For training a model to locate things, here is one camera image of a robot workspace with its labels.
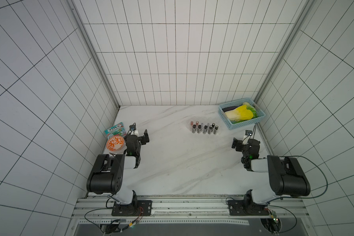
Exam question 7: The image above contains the light blue plastic basket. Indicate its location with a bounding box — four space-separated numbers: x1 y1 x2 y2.
218 98 266 130

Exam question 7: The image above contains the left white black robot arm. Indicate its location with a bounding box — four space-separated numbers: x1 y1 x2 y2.
86 127 152 216

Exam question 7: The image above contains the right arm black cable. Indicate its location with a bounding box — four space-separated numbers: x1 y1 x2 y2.
264 155 329 234

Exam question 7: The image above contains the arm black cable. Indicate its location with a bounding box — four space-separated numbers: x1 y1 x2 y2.
84 196 144 235
264 155 329 234

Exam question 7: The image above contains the orange white patterned bowl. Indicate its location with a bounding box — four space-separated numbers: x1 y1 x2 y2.
106 135 125 152

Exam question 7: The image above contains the dark purple toy eggplant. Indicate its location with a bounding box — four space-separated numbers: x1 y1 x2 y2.
222 106 237 113

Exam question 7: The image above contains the black lipstick gold band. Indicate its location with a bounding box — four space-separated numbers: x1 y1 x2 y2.
207 126 213 134

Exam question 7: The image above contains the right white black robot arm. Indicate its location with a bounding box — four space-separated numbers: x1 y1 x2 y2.
227 137 311 216

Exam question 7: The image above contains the yellow toy napa cabbage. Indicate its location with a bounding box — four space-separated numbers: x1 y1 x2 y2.
224 105 253 123

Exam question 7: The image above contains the aluminium mounting rail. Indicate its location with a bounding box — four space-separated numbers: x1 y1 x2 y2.
69 195 313 231

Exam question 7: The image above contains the clear acrylic lipstick organizer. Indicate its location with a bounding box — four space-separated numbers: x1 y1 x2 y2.
184 117 225 136

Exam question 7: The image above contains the green snack packet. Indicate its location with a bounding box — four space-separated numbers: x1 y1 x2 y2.
104 123 126 139

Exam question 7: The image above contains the green toy vegetable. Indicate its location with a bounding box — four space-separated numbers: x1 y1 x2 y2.
243 102 258 118

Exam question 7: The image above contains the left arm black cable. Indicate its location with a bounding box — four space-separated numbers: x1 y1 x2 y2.
84 196 144 235

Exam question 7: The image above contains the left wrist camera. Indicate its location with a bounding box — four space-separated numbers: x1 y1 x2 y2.
129 123 137 132

